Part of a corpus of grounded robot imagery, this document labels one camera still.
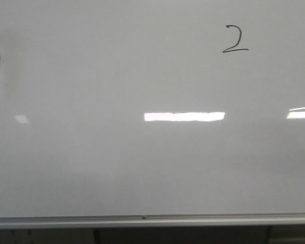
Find white whiteboard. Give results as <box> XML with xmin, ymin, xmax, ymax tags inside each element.
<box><xmin>0</xmin><ymin>1</ymin><xmax>305</xmax><ymax>218</ymax></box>

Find grey metal marker tray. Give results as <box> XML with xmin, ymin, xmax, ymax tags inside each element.
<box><xmin>0</xmin><ymin>212</ymin><xmax>305</xmax><ymax>230</ymax></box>

